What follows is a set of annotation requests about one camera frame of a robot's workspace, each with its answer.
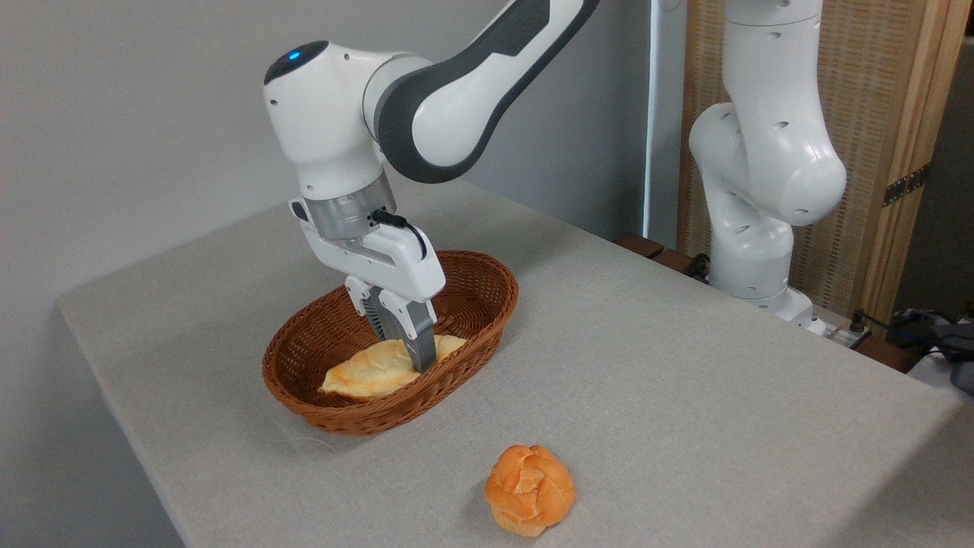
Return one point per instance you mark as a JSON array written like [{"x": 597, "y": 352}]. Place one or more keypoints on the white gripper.
[{"x": 399, "y": 266}]

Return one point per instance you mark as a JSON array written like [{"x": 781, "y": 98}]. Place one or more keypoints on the long braided bread loaf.
[{"x": 369, "y": 373}]

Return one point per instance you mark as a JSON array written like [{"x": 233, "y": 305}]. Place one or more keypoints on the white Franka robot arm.
[{"x": 768, "y": 167}]

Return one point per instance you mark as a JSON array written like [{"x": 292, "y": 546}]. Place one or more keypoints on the round knotted bread roll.
[{"x": 530, "y": 491}]

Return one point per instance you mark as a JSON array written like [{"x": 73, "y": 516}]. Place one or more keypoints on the brown wicker oval basket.
[{"x": 319, "y": 342}]

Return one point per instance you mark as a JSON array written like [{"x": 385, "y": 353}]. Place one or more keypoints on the grey tablecloth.
[{"x": 685, "y": 396}]

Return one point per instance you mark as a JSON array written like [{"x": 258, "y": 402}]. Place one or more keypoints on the metal screen hinge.
[{"x": 905, "y": 185}]

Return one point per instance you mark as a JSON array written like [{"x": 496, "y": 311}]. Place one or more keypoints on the wooden rattan folding screen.
[{"x": 875, "y": 84}]

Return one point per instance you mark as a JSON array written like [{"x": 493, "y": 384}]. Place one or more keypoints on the dark grey bag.
[{"x": 960, "y": 354}]

